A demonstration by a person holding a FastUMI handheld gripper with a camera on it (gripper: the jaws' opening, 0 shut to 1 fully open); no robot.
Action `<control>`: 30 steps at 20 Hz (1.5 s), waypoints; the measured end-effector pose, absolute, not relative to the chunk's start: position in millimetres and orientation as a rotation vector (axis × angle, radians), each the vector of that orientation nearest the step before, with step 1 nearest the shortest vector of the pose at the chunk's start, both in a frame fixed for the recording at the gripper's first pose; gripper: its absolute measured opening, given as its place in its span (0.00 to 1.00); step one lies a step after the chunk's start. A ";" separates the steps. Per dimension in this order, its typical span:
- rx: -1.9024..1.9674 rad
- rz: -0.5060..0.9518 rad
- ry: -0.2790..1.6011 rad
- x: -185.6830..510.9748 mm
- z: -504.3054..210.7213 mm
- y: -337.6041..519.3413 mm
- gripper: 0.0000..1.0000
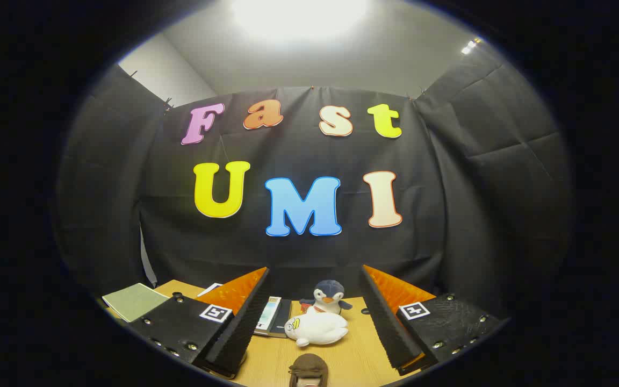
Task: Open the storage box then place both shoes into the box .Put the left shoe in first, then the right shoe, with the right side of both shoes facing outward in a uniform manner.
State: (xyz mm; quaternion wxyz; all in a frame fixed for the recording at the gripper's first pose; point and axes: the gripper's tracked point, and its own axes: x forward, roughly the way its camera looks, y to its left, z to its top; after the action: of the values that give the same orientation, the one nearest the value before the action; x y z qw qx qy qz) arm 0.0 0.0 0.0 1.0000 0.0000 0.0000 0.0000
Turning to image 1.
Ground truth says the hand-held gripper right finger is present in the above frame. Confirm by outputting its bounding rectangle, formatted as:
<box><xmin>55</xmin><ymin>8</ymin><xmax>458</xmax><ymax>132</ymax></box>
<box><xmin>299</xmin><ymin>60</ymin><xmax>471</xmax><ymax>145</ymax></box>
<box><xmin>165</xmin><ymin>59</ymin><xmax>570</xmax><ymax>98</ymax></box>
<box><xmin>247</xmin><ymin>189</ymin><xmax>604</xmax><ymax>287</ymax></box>
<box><xmin>361</xmin><ymin>264</ymin><xmax>505</xmax><ymax>376</ymax></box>

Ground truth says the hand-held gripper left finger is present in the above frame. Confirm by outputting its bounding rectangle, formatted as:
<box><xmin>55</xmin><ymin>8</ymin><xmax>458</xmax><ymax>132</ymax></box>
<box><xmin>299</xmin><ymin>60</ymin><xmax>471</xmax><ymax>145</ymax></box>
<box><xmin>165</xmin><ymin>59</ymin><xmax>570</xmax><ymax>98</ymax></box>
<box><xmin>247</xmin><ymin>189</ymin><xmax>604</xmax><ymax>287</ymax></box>
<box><xmin>127</xmin><ymin>266</ymin><xmax>271</xmax><ymax>379</ymax></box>

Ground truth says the black backdrop cloth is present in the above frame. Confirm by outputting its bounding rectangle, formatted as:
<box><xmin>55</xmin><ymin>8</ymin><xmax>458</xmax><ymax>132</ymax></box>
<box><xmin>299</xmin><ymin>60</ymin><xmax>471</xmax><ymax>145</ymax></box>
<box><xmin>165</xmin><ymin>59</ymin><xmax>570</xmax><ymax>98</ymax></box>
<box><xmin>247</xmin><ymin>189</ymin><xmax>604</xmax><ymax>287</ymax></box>
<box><xmin>54</xmin><ymin>54</ymin><xmax>576</xmax><ymax>318</ymax></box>

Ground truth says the brown fuzzy shoe with bow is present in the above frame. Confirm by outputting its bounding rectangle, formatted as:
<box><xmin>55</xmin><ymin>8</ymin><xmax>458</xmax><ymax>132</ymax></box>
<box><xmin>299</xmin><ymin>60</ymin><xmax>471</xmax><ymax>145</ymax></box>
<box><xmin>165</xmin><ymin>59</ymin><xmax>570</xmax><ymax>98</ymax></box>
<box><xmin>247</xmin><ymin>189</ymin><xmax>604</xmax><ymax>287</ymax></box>
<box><xmin>288</xmin><ymin>353</ymin><xmax>329</xmax><ymax>387</ymax></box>

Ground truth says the light blue cover book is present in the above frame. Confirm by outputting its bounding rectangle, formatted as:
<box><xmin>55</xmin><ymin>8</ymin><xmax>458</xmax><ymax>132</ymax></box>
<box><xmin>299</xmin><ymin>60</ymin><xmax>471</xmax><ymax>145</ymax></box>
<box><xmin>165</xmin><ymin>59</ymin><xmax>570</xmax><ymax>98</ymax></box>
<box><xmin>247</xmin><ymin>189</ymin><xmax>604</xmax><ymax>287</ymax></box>
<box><xmin>254</xmin><ymin>296</ymin><xmax>292</xmax><ymax>339</ymax></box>

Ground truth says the dark blue penguin plush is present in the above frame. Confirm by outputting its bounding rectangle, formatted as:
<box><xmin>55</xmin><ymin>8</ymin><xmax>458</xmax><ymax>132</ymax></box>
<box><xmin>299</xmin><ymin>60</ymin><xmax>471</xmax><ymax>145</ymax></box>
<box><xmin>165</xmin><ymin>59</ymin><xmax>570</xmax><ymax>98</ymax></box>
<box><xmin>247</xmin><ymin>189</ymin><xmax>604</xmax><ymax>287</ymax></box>
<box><xmin>300</xmin><ymin>279</ymin><xmax>353</xmax><ymax>315</ymax></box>

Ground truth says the large ceiling light panel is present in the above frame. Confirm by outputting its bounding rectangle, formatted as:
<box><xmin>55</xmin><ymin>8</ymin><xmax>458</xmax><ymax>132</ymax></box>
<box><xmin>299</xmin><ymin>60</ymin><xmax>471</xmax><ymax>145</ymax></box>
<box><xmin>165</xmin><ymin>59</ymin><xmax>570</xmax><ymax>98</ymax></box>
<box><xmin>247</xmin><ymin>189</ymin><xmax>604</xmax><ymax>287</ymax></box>
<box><xmin>229</xmin><ymin>0</ymin><xmax>369</xmax><ymax>39</ymax></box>

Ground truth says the white duck plush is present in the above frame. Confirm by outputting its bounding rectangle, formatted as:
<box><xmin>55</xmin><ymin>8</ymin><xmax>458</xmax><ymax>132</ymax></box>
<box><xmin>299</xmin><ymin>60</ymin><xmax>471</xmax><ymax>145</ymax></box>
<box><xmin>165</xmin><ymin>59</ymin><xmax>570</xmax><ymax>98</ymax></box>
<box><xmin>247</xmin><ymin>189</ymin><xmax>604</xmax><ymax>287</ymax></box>
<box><xmin>284</xmin><ymin>312</ymin><xmax>349</xmax><ymax>347</ymax></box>

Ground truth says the pale green fabric storage box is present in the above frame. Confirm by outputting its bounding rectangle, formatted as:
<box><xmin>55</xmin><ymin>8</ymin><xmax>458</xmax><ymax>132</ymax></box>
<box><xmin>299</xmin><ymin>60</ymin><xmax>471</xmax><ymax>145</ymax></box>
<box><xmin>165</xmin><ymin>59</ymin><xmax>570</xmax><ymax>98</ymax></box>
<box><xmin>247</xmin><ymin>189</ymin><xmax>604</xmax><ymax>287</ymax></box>
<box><xmin>102</xmin><ymin>283</ymin><xmax>170</xmax><ymax>323</ymax></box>

